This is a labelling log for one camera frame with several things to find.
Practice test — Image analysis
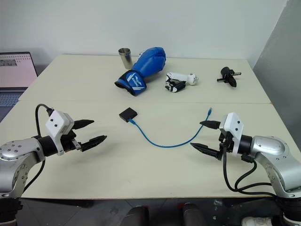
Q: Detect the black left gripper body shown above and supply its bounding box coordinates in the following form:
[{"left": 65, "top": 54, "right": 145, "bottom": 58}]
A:
[{"left": 60, "top": 130, "right": 83, "bottom": 153}]

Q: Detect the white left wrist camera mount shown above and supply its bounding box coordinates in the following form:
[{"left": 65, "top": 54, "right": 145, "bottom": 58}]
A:
[{"left": 45, "top": 110, "right": 75, "bottom": 156}]

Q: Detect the white sneaker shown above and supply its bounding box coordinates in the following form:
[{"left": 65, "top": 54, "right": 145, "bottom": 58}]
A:
[{"left": 241, "top": 216, "right": 272, "bottom": 226}]

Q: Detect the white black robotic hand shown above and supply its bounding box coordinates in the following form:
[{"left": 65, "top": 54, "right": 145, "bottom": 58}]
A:
[{"left": 164, "top": 72, "right": 199, "bottom": 93}]

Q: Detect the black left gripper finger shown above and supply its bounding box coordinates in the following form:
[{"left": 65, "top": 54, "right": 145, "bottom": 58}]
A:
[
  {"left": 73, "top": 119, "right": 95, "bottom": 130},
  {"left": 80, "top": 135, "right": 108, "bottom": 152}
]

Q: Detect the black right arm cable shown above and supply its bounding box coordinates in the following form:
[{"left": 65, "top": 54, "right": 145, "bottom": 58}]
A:
[{"left": 222, "top": 145, "right": 276, "bottom": 196}]

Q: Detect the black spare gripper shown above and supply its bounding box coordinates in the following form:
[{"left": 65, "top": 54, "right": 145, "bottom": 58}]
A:
[{"left": 216, "top": 66, "right": 242, "bottom": 88}]

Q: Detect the blue boxing glove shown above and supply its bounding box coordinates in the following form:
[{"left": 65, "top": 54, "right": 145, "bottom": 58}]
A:
[{"left": 114, "top": 47, "right": 166, "bottom": 97}]

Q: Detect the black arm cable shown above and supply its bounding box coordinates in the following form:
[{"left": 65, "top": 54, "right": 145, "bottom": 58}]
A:
[
  {"left": 22, "top": 104, "right": 55, "bottom": 196},
  {"left": 222, "top": 145, "right": 276, "bottom": 196}
]

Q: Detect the steel metal cup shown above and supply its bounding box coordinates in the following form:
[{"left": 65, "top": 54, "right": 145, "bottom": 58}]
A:
[{"left": 118, "top": 48, "right": 133, "bottom": 70}]

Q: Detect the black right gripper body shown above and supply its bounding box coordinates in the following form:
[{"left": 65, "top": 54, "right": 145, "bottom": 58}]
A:
[{"left": 217, "top": 130, "right": 235, "bottom": 153}]

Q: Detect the blue Ethernet cable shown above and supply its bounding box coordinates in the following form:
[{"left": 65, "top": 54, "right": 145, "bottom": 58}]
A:
[{"left": 128, "top": 107, "right": 214, "bottom": 148}]

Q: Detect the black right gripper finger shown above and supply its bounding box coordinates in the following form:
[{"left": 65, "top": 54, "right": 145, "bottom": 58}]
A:
[
  {"left": 199, "top": 120, "right": 221, "bottom": 130},
  {"left": 190, "top": 142, "right": 223, "bottom": 161}
]

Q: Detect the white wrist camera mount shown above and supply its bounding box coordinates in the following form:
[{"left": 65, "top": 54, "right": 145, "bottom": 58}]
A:
[
  {"left": 219, "top": 112, "right": 244, "bottom": 156},
  {"left": 45, "top": 110, "right": 75, "bottom": 156}
]

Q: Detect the small black box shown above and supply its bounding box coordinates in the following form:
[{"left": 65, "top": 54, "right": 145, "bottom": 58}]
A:
[{"left": 119, "top": 107, "right": 139, "bottom": 123}]

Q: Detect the dark rounded robot leg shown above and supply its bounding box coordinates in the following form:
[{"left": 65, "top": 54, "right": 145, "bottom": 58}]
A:
[
  {"left": 125, "top": 205, "right": 150, "bottom": 226},
  {"left": 182, "top": 202, "right": 205, "bottom": 226}
]

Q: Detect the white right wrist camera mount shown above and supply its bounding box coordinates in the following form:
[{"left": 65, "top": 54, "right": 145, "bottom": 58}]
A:
[{"left": 219, "top": 112, "right": 244, "bottom": 156}]

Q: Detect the open laptop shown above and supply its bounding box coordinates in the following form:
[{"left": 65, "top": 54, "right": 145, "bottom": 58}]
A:
[{"left": 0, "top": 51, "right": 38, "bottom": 123}]

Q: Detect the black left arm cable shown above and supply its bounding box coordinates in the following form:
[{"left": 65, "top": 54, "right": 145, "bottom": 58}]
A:
[{"left": 22, "top": 104, "right": 55, "bottom": 196}]

